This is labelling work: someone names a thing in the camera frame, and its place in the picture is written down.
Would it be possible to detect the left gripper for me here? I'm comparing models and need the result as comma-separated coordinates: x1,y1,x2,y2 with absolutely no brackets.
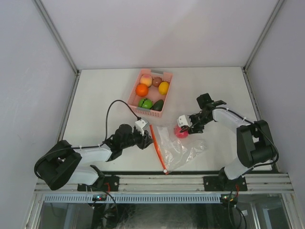
121,127,154,150

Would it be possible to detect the fake red fruit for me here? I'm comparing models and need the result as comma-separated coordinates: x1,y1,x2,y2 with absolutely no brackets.
173,126,189,139

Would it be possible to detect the clear zip top bag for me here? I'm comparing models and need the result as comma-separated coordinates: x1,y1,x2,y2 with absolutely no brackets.
150,124,208,175

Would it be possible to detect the fake green fruit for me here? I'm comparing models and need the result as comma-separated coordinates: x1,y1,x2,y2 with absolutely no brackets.
138,98,153,109

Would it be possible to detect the fake dark green avocado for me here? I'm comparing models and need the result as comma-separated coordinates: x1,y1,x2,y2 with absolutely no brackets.
152,99,164,112

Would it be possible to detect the fake yellow lemon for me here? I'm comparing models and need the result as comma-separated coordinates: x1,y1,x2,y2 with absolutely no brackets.
158,81,170,95

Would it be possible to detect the fake orange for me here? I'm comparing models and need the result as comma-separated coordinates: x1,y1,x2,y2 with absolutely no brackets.
135,83,149,97

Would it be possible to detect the fake brown pink fruit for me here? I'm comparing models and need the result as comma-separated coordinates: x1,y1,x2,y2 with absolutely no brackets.
152,77,163,87

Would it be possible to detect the fake peach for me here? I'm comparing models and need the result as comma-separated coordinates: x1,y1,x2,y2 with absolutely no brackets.
140,74,153,87

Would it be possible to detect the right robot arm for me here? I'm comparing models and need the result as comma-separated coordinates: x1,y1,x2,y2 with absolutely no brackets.
177,93,279,191

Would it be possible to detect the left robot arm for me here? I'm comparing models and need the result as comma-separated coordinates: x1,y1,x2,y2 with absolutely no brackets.
34,119,153,191

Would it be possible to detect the pink plastic basket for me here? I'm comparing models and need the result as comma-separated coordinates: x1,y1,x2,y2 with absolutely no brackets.
127,69,173,118

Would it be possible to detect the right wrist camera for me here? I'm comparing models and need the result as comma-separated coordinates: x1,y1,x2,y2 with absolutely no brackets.
177,115,192,127

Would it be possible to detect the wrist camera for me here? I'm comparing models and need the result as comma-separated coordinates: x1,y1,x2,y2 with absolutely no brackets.
135,118,149,136
177,115,192,127

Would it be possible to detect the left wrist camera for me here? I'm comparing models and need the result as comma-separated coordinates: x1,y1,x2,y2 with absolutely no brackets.
135,118,149,136

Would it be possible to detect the aluminium front rail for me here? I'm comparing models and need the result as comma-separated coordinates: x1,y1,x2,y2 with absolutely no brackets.
35,174,294,193

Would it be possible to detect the left camera cable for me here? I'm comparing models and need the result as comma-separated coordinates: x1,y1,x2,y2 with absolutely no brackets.
34,99,141,178

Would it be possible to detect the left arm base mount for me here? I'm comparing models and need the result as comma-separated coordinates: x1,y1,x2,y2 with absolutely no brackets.
77,176,120,192

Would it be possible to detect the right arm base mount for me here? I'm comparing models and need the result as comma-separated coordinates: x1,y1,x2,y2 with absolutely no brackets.
203,176,248,192

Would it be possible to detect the slotted cable duct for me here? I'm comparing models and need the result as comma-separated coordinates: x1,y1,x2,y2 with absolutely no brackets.
44,194,221,204

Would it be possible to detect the right aluminium corner post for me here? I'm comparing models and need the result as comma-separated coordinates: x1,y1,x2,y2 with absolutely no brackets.
242,0,285,72

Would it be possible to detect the aluminium corner post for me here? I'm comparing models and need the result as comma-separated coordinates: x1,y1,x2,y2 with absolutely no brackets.
242,0,285,72
33,0,81,77

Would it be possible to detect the left aluminium corner post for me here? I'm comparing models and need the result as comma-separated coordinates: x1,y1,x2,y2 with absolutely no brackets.
33,0,81,77

